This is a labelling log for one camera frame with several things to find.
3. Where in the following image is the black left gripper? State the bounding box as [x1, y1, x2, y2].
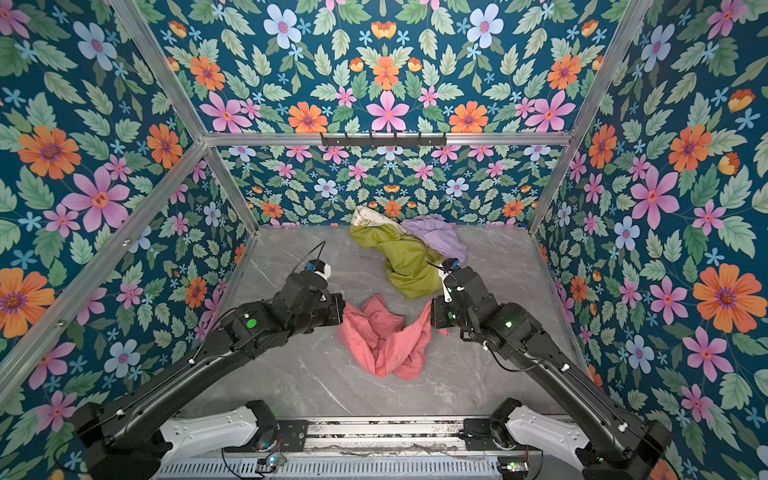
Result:
[290, 289, 354, 337]

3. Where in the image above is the pink cloth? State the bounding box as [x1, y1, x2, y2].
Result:
[339, 295, 433, 381]

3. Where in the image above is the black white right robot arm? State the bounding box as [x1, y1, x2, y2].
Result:
[430, 258, 671, 479]

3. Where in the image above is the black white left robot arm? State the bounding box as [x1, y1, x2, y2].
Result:
[71, 260, 345, 479]

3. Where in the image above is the lime green cloth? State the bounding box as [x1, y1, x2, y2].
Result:
[350, 225, 445, 299]

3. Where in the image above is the lilac purple cloth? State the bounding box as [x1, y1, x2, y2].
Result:
[401, 215, 468, 264]

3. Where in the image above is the cream patterned cloth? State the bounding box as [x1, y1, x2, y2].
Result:
[351, 205, 404, 233]

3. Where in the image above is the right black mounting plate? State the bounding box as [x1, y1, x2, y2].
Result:
[457, 418, 511, 451]

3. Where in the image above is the black mounting plate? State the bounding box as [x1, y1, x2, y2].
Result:
[224, 420, 309, 454]
[457, 418, 511, 451]

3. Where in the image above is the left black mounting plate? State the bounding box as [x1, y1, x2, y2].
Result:
[224, 420, 309, 454]

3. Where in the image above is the right small circuit board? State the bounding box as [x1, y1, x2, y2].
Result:
[497, 459, 530, 480]

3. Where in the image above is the small circuit board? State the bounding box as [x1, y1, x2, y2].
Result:
[256, 453, 287, 474]
[497, 459, 530, 480]

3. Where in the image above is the left small circuit board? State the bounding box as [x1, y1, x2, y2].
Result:
[256, 453, 287, 474]

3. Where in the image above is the white ventilation grille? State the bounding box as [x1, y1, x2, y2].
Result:
[155, 456, 502, 479]

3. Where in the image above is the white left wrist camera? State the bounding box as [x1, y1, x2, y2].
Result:
[306, 258, 332, 281]

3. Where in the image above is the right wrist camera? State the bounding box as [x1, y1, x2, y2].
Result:
[438, 258, 462, 303]

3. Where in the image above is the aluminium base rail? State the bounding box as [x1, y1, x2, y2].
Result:
[276, 415, 529, 457]

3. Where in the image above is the metal hook rail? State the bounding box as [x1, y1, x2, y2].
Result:
[320, 132, 448, 148]

